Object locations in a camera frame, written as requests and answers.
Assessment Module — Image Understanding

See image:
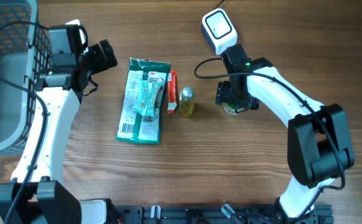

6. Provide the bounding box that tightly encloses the red stick sachet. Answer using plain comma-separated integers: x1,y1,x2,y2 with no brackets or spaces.
167,71,177,114

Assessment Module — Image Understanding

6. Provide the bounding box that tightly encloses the mint green wipes pack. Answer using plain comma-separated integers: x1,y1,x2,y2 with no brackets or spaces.
132,78,163,117

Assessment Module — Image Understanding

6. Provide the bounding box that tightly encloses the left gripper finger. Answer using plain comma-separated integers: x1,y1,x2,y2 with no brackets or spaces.
100,39,118,68
87,44,108,74

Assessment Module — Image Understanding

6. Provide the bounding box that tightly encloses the yellow liquid bottle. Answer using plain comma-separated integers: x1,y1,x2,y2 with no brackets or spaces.
179,86,196,118

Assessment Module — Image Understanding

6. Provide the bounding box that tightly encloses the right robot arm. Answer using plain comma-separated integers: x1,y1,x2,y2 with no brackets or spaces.
216,44,355,223

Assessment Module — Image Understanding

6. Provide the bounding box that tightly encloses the green lid round container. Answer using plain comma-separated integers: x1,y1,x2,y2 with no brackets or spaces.
224,103,247,116

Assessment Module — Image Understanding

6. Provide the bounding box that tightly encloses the green 3M gloves package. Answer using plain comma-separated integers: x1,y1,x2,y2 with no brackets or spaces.
116,58,171,144

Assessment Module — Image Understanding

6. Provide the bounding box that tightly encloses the grey plastic mesh basket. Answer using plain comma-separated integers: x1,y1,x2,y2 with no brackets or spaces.
0,0,50,157

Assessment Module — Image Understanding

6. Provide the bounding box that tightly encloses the black right camera cable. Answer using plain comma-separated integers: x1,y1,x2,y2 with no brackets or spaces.
194,57,346,224

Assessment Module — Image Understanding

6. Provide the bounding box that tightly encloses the white barcode scanner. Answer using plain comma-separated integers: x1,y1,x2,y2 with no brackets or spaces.
201,8,237,55

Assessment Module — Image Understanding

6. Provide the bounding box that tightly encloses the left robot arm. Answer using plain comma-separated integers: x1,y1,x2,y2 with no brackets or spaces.
0,21,121,223

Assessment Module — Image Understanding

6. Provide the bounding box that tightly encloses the black left camera cable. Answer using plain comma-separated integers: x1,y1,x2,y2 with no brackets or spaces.
0,20,51,224

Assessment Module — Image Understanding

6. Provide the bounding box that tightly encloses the black camera cable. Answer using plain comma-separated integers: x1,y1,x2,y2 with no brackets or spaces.
0,20,51,224
194,57,346,224

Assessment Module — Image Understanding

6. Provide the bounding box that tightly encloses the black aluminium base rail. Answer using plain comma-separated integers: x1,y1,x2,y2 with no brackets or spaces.
80,198,334,224

